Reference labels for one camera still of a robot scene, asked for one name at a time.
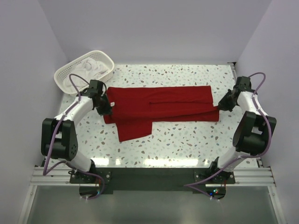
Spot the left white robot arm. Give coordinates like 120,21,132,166
41,80,112,175

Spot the white plastic laundry basket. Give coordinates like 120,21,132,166
54,50,114,95

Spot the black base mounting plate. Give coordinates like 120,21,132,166
69,162,235,197

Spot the white cloth in basket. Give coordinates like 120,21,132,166
63,57,108,92

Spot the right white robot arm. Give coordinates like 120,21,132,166
209,77,277,174

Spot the red t shirt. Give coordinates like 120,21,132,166
104,86,220,142

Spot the aluminium front rail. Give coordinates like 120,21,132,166
29,167,276,187

